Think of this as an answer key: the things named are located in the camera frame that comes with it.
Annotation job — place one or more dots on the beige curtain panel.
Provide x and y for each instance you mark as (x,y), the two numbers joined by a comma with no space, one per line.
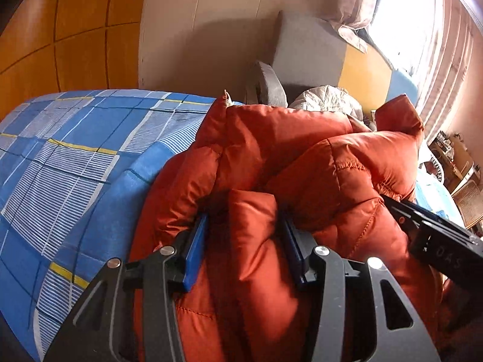
(358,0)

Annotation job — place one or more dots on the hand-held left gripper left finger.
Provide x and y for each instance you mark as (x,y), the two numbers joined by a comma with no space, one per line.
(196,250)

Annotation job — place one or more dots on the beige striped curtain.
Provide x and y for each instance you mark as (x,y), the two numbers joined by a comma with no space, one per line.
(445,64)

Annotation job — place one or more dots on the grey ruffled cushion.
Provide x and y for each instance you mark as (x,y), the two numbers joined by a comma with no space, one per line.
(436,166)

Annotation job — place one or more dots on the rattan back chair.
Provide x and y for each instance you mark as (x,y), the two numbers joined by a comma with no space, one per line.
(471,203)

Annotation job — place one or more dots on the grey yellow blue headboard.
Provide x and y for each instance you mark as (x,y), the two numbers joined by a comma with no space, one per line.
(313,56)

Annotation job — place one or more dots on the wooden desk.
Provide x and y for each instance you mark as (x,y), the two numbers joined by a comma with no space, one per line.
(462,158)

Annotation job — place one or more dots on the orange down jacket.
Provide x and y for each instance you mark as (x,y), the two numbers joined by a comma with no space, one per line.
(264,151)

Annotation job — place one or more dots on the blue plaid bed sheet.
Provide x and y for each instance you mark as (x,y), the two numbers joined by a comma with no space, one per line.
(75,158)

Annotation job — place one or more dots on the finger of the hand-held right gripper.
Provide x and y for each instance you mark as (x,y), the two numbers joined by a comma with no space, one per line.
(405,213)

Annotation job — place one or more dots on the white crumpled garment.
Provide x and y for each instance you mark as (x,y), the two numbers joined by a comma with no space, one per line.
(324,100)

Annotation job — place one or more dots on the grey bed side cushion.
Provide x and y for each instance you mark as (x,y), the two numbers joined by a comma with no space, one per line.
(269,83)

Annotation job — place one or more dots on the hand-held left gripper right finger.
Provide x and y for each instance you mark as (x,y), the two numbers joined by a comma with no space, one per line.
(293,250)

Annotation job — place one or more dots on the orange wooden wardrobe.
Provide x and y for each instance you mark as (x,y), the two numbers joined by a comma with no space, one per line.
(75,26)

